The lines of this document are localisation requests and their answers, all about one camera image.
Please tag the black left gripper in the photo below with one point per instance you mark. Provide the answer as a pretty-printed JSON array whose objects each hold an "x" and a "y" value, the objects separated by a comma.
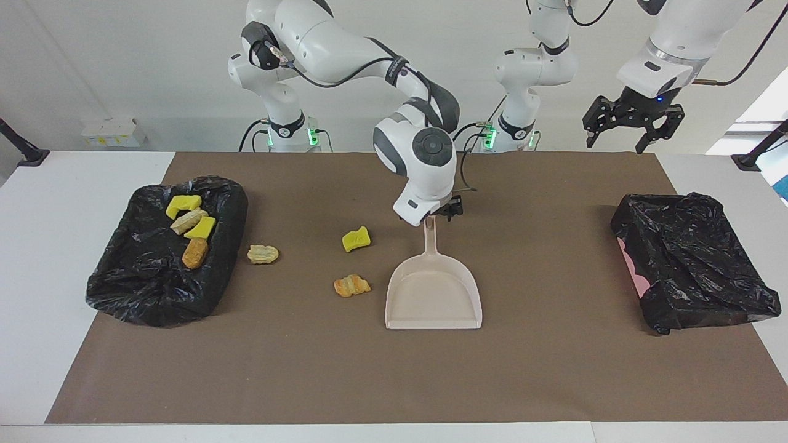
[{"x": 643, "y": 107}]

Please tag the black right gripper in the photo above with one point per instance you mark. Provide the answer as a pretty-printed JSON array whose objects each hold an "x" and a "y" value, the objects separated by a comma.
[{"x": 451, "y": 208}]

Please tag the beige plastic dustpan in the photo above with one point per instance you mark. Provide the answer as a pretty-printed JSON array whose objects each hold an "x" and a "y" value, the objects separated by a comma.
[{"x": 433, "y": 295}]

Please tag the yellow wavy foam piece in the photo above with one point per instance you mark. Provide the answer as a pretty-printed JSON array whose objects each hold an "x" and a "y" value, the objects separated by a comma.
[{"x": 356, "y": 240}]

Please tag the orange striped foam piece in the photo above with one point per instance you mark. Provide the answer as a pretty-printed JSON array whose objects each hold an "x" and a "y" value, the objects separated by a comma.
[{"x": 351, "y": 286}]

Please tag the pale beige foam piece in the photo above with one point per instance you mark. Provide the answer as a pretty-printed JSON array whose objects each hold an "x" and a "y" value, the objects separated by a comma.
[{"x": 263, "y": 254}]

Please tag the yellow curved foam piece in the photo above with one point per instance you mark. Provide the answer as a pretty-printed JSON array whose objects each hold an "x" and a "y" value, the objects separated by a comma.
[{"x": 201, "y": 228}]

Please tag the brown cork-like foam piece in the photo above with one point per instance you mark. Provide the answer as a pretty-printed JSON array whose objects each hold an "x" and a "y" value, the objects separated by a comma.
[{"x": 195, "y": 253}]

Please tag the pale beige foam chunk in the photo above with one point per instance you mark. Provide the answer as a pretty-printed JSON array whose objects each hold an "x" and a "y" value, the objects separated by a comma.
[{"x": 188, "y": 221}]

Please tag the yellow notched foam piece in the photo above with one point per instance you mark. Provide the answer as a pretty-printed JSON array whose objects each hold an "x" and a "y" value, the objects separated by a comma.
[{"x": 182, "y": 205}]

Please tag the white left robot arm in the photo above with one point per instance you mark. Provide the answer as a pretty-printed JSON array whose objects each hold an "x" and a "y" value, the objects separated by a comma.
[{"x": 535, "y": 67}]

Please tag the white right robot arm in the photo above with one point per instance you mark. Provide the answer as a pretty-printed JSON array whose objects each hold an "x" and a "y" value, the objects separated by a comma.
[{"x": 320, "y": 37}]

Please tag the pink bin with black bag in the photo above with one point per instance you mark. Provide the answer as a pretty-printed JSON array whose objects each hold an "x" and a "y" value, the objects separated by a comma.
[{"x": 695, "y": 258}]

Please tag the bin lined with black bag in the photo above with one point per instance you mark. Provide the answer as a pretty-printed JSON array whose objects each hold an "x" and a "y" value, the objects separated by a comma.
[{"x": 141, "y": 289}]

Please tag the black clamp stand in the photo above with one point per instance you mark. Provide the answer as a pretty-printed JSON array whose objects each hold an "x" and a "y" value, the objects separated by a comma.
[
  {"x": 760, "y": 151},
  {"x": 21, "y": 147}
]

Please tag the brown table mat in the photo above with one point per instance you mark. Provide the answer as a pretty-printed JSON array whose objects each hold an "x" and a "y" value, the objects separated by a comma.
[{"x": 431, "y": 369}]

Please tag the blue object at table edge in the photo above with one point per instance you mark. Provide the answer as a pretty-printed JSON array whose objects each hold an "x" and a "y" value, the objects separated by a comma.
[{"x": 783, "y": 187}]

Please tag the white box by wall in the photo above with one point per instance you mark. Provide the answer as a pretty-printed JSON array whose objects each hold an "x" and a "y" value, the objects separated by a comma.
[{"x": 112, "y": 132}]

